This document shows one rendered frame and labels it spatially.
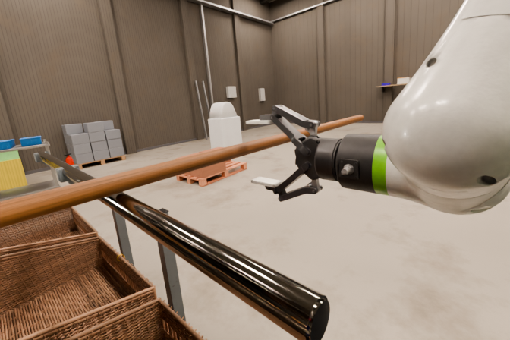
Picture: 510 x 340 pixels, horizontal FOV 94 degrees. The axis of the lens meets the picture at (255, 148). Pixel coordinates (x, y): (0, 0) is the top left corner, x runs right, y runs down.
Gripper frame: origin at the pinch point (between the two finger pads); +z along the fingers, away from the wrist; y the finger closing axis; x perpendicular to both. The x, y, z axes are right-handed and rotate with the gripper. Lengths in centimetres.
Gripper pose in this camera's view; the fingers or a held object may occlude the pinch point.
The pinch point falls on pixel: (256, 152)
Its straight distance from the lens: 54.4
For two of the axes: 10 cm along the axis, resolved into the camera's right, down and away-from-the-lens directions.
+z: -7.4, -0.6, 6.7
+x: 6.7, -1.9, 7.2
